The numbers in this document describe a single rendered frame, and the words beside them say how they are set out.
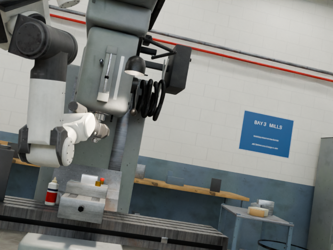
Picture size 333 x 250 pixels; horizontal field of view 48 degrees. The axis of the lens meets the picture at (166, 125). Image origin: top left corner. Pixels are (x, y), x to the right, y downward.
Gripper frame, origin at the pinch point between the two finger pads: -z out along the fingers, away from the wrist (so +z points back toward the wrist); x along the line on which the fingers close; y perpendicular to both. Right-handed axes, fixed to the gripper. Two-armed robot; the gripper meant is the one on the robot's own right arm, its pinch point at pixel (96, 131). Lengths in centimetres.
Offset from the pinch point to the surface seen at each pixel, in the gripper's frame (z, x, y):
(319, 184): -486, -224, -7
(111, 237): 6.6, -15.7, 37.7
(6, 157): 13.0, 27.4, 16.3
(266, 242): -215, -109, 60
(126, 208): -42, -9, 32
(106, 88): 12.1, -4.5, -15.4
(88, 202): 18.7, -8.2, 25.5
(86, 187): 7.8, -3.1, 21.8
